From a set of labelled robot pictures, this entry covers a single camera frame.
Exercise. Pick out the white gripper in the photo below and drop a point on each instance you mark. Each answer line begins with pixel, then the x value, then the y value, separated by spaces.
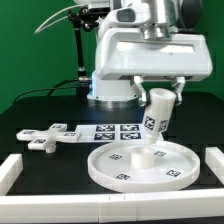
pixel 123 53

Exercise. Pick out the white round table top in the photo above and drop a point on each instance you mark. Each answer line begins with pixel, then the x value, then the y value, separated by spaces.
pixel 136 167

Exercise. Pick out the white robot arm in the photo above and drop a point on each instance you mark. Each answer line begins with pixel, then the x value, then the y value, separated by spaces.
pixel 168 17

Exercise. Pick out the white marker sheet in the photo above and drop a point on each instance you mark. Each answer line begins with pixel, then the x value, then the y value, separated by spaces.
pixel 110 132

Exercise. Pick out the white right fence bar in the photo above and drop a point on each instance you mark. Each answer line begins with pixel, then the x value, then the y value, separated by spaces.
pixel 214 158

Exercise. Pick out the white fence bar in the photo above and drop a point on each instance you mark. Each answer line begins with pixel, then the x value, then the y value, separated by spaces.
pixel 112 207
pixel 214 158
pixel 10 169

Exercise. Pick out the white cross-shaped table base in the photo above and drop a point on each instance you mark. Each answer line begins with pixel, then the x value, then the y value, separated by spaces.
pixel 46 140

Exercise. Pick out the white front fence bar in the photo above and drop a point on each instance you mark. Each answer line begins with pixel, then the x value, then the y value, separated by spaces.
pixel 112 207

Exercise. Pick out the white left fence bar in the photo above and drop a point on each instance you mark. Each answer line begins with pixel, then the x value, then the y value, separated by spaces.
pixel 10 169

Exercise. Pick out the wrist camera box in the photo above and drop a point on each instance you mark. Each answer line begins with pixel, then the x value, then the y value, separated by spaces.
pixel 128 16

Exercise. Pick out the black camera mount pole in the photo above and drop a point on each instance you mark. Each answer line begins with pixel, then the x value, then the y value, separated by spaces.
pixel 80 43

